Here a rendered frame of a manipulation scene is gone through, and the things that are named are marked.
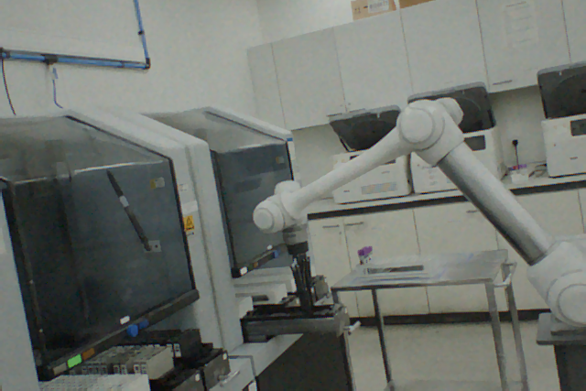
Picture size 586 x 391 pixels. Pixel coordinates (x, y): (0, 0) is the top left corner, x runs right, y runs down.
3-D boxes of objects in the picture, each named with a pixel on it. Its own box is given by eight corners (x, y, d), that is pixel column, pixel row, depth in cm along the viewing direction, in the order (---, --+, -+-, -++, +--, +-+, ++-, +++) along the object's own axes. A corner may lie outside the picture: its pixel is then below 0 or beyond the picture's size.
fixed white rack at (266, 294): (208, 311, 242) (205, 295, 242) (222, 303, 251) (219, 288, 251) (277, 307, 230) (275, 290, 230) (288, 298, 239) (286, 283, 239)
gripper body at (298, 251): (291, 240, 223) (296, 266, 223) (282, 244, 215) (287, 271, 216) (311, 238, 220) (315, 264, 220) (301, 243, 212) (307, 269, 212)
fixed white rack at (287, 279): (228, 299, 256) (225, 285, 256) (239, 292, 265) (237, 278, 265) (294, 295, 244) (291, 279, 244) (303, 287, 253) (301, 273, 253)
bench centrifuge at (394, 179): (332, 206, 453) (318, 118, 449) (361, 194, 508) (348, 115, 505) (407, 197, 428) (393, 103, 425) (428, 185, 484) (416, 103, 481)
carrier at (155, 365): (168, 366, 178) (164, 346, 177) (174, 366, 177) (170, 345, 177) (143, 384, 167) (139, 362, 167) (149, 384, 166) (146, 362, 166)
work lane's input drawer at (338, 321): (163, 345, 231) (158, 321, 231) (184, 332, 244) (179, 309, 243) (350, 339, 201) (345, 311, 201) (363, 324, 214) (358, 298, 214)
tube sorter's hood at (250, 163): (120, 287, 235) (88, 119, 232) (205, 252, 290) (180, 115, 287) (240, 277, 214) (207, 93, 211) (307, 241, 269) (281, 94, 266)
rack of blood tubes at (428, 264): (357, 281, 241) (354, 266, 241) (365, 275, 250) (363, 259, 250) (433, 276, 228) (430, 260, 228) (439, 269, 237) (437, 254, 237)
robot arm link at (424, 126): (623, 288, 175) (634, 313, 155) (574, 322, 181) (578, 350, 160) (432, 87, 188) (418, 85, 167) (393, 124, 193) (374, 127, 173)
